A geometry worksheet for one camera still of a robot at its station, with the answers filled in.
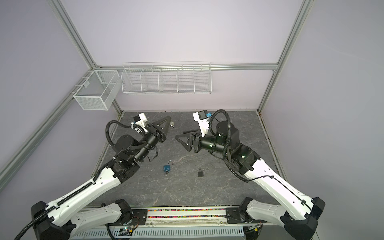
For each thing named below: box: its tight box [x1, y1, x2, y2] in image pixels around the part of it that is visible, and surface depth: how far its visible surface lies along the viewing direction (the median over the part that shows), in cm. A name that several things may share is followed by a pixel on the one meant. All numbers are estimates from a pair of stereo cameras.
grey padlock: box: [197, 168, 204, 177], surface depth 91 cm
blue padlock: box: [163, 159, 174, 173], surface depth 91 cm
